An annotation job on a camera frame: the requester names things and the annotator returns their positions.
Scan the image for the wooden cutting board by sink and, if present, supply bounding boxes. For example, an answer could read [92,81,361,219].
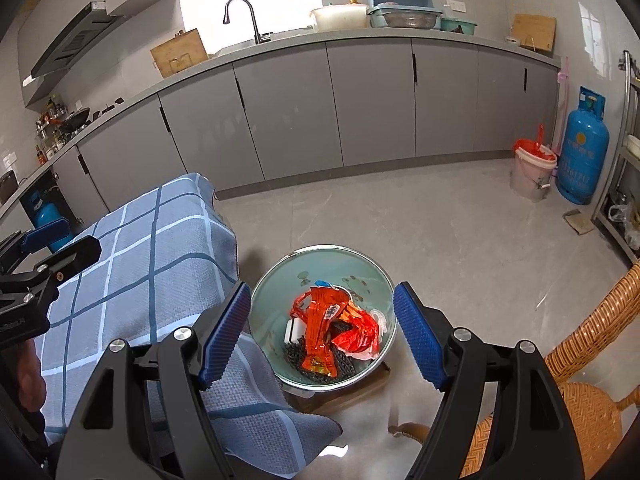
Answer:
[151,28,209,78]

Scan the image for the red plastic bag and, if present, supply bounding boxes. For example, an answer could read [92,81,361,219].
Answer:
[290,288,382,361]

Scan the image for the range hood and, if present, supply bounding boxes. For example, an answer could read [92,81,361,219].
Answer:
[23,1,126,88]

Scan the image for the blue dish rack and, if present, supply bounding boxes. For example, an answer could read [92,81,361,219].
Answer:
[368,0,442,29]

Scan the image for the blue checked tablecloth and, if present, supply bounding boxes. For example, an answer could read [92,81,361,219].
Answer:
[36,174,342,478]

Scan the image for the white plastic tub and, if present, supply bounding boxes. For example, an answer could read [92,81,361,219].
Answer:
[310,3,369,32]

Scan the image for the metal storage shelf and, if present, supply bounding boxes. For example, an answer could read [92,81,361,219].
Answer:
[591,50,639,263]

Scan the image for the wooden cutting board right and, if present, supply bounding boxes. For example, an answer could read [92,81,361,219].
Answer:
[511,13,556,54]

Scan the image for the white paper cup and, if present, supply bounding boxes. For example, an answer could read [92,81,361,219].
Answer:
[284,318,306,344]

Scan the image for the orange snack wrapper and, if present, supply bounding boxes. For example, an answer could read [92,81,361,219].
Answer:
[292,286,350,374]

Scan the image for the blue gas cylinder by shelf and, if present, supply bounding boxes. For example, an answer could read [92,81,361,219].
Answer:
[556,87,610,205]

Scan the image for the wicker chair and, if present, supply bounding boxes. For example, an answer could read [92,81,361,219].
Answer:
[396,266,639,479]

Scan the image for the cardboard piece on floor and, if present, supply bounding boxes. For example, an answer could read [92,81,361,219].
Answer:
[563,209,594,235]

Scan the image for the green enamel trash basin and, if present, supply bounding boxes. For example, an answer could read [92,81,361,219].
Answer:
[250,245,397,393]

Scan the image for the black mesh net bag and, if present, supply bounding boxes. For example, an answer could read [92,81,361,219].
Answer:
[284,333,357,385]

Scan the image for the black wok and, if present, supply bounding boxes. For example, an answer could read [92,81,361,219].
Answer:
[58,107,90,134]

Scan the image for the person's left hand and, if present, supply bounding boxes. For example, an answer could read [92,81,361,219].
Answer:
[16,339,47,413]

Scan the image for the white bucket with red bag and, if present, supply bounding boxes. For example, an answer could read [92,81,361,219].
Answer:
[510,124,558,203]

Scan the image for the blue gas cylinder under counter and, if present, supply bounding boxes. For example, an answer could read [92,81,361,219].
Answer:
[28,192,73,252]

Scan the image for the chrome sink faucet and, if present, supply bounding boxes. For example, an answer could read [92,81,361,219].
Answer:
[222,0,272,46]

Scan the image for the grey kitchen counter cabinets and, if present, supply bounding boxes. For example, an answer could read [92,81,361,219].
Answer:
[1,28,561,232]

